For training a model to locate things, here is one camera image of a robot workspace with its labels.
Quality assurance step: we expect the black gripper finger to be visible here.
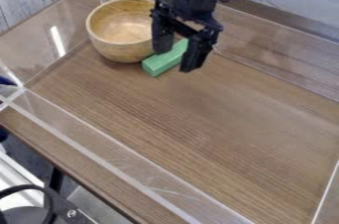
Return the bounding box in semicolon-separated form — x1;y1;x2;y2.
152;16;174;55
180;36;214;72

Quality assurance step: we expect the black table leg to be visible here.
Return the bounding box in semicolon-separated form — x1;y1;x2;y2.
50;168;64;192

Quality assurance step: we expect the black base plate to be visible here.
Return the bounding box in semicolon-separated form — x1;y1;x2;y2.
43;188;96;224

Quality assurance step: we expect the green rectangular block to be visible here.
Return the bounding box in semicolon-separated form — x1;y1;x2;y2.
142;39;188;77

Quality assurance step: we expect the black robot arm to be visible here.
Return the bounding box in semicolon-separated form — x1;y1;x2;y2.
150;0;231;72

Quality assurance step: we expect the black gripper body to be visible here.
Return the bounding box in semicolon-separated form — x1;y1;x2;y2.
151;0;224;44

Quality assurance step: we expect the black cable loop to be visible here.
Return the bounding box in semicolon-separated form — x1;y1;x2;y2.
0;183;59;224

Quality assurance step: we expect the brown wooden bowl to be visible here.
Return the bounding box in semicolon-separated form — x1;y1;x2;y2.
86;0;154;63

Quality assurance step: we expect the clear acrylic tray wall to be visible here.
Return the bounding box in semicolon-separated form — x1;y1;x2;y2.
0;0;339;224

